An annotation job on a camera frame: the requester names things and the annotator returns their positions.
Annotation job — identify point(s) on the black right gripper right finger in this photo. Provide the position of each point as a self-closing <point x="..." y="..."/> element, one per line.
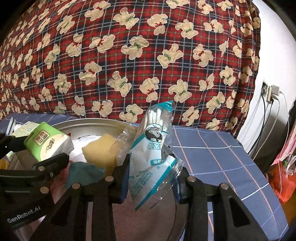
<point x="231" y="218"/>

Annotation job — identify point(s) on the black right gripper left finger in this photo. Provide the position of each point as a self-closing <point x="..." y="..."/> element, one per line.
<point x="86" y="210"/>

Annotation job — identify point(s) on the teal blue cloth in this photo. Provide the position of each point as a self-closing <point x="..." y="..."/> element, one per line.
<point x="84" y="174"/>

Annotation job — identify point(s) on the green white tissue pack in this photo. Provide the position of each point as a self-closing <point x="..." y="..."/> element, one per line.
<point x="46" y="141"/>

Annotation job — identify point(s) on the yellow sponge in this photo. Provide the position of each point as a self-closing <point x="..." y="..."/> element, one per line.
<point x="100" y="153"/>

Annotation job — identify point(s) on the cotton swab plastic bag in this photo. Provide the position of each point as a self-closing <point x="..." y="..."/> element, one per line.
<point x="152" y="164"/>

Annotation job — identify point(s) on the white sponge block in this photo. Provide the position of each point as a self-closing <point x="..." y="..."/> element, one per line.
<point x="11" y="126"/>

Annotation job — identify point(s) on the clear bag with cotton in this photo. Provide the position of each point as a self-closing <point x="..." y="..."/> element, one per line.
<point x="123" y="144"/>

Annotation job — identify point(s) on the orange plastic bag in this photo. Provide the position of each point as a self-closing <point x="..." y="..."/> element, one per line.
<point x="282" y="182"/>

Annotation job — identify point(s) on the yellow patterned tissue box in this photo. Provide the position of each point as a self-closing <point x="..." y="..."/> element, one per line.
<point x="25" y="129"/>

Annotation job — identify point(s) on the blue checked tablecloth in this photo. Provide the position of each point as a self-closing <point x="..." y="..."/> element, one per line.
<point x="214" y="157"/>

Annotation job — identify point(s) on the round silver metal tin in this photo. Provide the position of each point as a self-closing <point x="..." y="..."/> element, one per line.
<point x="57" y="187"/>

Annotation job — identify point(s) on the pink white hanging bag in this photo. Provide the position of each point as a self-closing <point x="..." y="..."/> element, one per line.
<point x="288" y="148"/>

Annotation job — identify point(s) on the red plaid teddy bear blanket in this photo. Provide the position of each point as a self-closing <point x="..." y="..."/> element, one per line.
<point x="116" y="59"/>

